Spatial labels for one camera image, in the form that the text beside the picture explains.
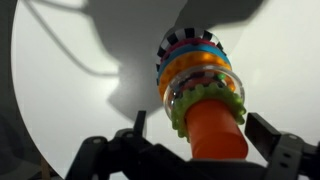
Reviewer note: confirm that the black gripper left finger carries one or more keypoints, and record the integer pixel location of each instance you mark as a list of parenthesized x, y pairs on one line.
[(133, 156)]

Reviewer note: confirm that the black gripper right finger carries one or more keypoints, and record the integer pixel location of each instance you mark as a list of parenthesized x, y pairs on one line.
[(290, 156)]

